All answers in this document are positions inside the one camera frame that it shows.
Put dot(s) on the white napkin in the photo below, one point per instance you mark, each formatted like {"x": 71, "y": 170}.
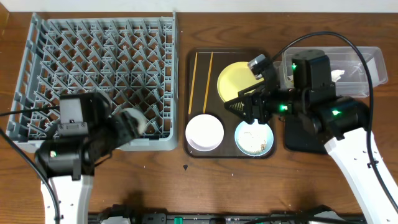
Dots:
{"x": 336, "y": 75}

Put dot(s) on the yellow round plate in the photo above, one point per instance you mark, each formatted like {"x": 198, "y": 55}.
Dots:
{"x": 234, "y": 78}

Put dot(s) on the white pink bowl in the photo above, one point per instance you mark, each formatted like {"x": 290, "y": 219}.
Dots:
{"x": 204, "y": 132}

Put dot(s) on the light blue bowl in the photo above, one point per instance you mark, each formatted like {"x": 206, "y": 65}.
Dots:
{"x": 254, "y": 139}

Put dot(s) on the wooden chopstick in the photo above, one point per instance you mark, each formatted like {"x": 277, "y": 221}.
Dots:
{"x": 207, "y": 83}
{"x": 193, "y": 84}

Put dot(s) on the clear plastic waste bin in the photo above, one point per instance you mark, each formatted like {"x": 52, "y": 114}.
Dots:
{"x": 354, "y": 82}

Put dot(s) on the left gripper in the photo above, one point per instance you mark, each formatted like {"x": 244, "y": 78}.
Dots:
{"x": 127, "y": 129}

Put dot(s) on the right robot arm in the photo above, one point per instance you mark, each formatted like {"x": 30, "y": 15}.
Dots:
{"x": 339, "y": 126}

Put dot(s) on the black rectangular tray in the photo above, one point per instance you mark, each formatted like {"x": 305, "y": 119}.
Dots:
{"x": 296, "y": 138}

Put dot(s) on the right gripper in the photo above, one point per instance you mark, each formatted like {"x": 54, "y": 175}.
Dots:
{"x": 259, "y": 100}

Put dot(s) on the grey plastic dishwasher rack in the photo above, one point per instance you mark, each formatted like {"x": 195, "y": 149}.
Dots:
{"x": 134, "y": 61}

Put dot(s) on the dark brown serving tray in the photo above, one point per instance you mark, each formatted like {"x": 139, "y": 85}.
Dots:
{"x": 222, "y": 57}

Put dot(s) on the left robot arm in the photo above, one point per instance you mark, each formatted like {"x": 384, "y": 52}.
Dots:
{"x": 87, "y": 132}

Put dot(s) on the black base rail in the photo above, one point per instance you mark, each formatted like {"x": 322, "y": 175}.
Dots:
{"x": 125, "y": 214}

